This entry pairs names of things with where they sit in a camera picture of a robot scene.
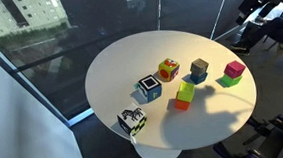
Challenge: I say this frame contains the grey building block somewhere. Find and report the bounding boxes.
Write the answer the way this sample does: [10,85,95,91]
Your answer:
[190,58,209,75]

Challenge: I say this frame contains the lime building block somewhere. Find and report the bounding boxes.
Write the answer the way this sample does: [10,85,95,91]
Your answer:
[177,82,195,103]

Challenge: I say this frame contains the orange building block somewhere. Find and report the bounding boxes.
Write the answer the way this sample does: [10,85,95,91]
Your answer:
[174,99,190,111]

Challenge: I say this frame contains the blue building block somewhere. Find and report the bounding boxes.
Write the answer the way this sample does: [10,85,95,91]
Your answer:
[189,72,207,84]

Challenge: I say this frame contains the green building block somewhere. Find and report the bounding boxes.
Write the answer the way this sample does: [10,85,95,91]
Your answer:
[221,74,242,87]

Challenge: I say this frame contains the magenta building block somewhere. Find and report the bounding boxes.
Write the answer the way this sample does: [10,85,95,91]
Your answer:
[224,60,245,79]

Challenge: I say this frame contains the blue soft cube black square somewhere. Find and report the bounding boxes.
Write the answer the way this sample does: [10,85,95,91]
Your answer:
[138,74,162,103]

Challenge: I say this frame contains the colourful soft cube orange face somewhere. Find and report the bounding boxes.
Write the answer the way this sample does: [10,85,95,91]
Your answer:
[158,58,180,81]

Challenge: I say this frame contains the zebra soft cube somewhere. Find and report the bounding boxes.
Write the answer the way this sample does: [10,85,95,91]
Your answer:
[117,103,147,136]

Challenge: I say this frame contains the white round table base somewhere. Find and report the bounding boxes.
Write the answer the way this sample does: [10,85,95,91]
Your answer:
[134,144,181,158]

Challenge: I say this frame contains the black chair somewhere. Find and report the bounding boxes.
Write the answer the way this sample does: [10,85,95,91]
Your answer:
[227,0,283,58]

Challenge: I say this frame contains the black clamp orange handle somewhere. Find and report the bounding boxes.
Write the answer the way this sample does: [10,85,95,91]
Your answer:
[240,113,283,153]

